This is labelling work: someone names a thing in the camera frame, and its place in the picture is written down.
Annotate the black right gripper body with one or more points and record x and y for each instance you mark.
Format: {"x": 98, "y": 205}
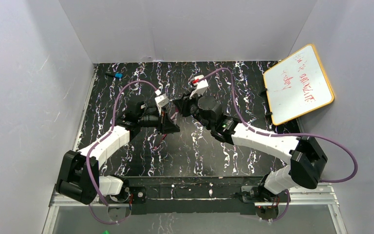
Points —
{"x": 187, "y": 105}

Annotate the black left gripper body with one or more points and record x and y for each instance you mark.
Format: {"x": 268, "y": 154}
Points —
{"x": 162, "y": 121}

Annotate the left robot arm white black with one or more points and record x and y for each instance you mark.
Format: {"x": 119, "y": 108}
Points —
{"x": 79, "y": 176}

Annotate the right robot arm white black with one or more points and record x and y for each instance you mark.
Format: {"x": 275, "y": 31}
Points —
{"x": 304, "y": 158}

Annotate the red translucent pen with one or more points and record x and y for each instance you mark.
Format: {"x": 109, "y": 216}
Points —
{"x": 160, "y": 142}

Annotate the blue black marker cap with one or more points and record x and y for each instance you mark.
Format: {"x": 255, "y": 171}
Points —
{"x": 114, "y": 75}

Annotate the yellow-framed whiteboard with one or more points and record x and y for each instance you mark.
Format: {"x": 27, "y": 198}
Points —
{"x": 297, "y": 85}

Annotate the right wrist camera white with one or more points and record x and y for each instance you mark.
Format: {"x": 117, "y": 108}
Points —
{"x": 200, "y": 86}

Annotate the metal base rail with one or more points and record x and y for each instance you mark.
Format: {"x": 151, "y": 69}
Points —
{"x": 211, "y": 194}

